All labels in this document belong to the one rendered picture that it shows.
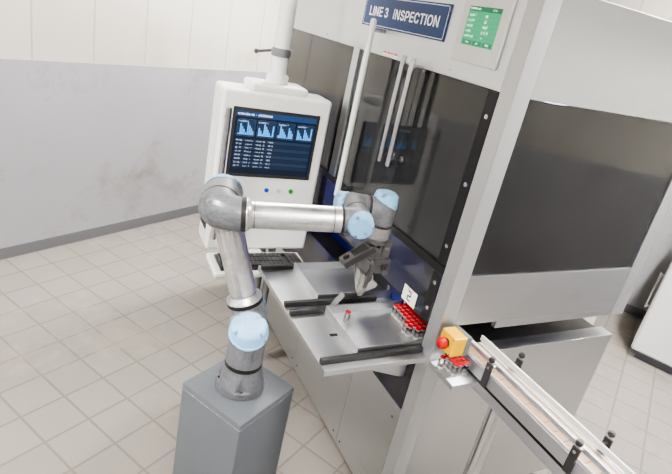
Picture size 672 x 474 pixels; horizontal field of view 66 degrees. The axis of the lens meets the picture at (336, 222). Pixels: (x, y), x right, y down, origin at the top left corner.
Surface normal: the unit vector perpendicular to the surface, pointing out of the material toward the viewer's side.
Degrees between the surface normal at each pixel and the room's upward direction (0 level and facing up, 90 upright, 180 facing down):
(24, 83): 90
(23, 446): 0
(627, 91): 90
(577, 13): 90
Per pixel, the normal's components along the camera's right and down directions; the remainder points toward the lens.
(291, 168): 0.39, 0.41
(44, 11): 0.81, 0.36
